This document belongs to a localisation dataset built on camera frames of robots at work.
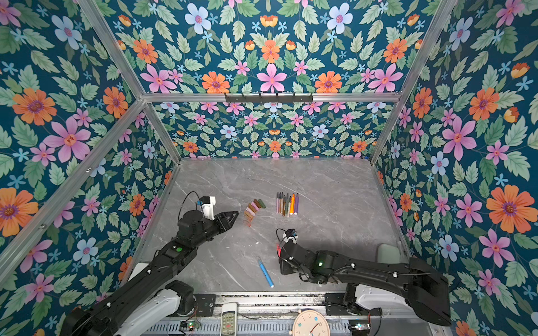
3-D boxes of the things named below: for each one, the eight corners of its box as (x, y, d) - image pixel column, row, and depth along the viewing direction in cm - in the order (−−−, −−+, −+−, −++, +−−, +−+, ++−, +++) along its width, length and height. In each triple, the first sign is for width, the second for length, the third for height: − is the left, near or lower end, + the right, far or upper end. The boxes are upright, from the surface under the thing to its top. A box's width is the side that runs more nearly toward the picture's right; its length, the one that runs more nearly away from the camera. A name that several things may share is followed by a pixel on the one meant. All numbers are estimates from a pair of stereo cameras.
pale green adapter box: (378, 262, 85) (380, 260, 83) (373, 246, 89) (376, 243, 87) (399, 262, 85) (402, 260, 83) (393, 246, 89) (396, 243, 87)
